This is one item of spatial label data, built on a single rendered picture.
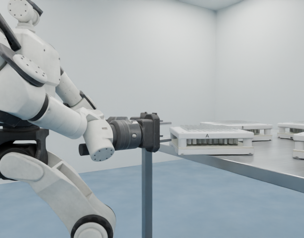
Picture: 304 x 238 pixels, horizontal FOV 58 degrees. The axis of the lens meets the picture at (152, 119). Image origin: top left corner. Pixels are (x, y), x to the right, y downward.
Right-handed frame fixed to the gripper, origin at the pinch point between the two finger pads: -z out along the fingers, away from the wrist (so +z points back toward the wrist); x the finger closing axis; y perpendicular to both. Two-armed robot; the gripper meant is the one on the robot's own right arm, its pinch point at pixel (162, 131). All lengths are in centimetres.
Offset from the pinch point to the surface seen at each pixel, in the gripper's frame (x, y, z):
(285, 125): 1, 1, -73
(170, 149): 8.9, -12.8, -13.4
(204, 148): 5.3, 9.3, -9.6
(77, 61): -72, -324, -90
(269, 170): 7.6, 32.4, -8.6
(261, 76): -57, -209, -369
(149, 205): 40, -37, -20
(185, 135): 0.8, 6.2, -4.4
